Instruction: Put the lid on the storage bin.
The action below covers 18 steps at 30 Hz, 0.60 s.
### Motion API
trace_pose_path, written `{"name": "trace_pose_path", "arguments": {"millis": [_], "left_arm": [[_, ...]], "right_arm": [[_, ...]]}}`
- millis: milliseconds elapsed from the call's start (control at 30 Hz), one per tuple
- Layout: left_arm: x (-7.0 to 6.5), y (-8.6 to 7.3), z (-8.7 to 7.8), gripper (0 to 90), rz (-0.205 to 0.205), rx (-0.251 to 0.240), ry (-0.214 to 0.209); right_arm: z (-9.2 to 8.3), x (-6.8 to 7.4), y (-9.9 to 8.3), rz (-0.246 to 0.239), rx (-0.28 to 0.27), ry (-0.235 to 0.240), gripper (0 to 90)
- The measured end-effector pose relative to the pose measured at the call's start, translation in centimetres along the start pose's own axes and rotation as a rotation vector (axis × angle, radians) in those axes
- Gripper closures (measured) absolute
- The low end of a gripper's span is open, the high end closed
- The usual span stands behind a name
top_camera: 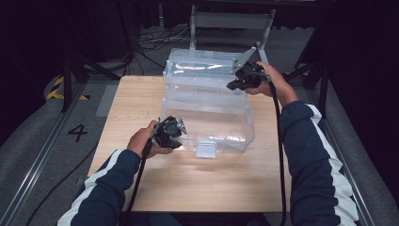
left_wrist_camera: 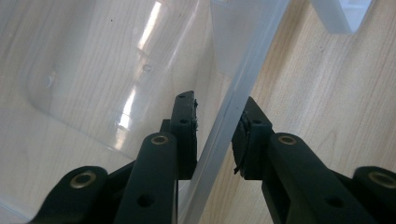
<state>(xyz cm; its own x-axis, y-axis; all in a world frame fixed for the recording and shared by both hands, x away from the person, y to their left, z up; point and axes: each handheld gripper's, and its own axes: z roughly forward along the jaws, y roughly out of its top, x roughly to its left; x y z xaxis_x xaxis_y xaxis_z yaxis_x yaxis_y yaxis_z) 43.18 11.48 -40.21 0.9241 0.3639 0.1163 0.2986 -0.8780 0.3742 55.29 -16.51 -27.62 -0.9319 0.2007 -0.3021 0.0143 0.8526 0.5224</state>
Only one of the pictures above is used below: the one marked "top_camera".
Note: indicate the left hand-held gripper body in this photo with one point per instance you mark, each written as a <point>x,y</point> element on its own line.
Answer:
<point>166,132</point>

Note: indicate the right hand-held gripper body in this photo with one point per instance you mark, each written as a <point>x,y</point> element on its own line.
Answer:
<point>251,75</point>

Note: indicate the clear plastic storage box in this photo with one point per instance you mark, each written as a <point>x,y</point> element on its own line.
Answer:
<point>207,119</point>

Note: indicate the person's left hand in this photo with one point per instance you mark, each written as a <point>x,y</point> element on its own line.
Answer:
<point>141,142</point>

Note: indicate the person's right hand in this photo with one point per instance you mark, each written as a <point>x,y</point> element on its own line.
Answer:
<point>280,88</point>

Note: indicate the grey floor plate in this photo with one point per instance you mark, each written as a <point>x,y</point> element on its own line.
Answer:
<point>106,100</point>

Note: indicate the black tripod stand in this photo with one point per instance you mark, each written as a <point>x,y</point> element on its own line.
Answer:
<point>323,91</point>
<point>66,81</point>

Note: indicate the yellow black floor tape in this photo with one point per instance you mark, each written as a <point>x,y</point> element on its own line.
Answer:
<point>55,91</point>

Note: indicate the grey metal stand frame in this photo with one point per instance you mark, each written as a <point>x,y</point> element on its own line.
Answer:
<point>232,20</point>

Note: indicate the metal floor rail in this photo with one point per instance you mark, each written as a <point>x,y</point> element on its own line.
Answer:
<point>345,175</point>
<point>40,160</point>

